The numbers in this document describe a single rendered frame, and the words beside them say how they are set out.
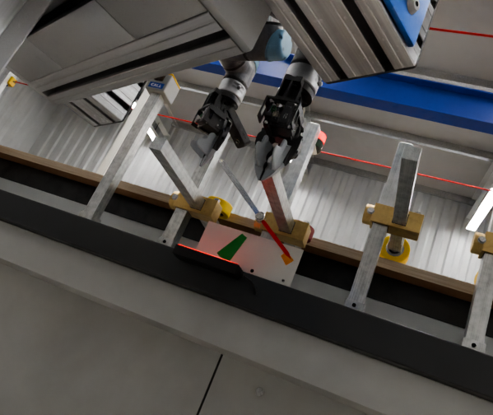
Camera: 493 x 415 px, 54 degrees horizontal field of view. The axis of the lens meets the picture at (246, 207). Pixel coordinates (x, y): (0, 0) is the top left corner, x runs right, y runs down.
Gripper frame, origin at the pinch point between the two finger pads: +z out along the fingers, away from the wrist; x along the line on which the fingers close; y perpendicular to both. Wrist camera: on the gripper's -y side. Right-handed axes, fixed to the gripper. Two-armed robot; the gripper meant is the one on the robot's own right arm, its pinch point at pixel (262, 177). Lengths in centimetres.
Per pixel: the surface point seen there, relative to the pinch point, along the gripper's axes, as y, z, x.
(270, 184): -4.1, -0.8, 0.5
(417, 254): -733, -307, 37
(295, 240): -29.8, -0.5, 3.0
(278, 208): -15.1, -1.1, 0.6
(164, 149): -0.9, -0.9, -23.5
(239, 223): -45.2, -6.5, -18.4
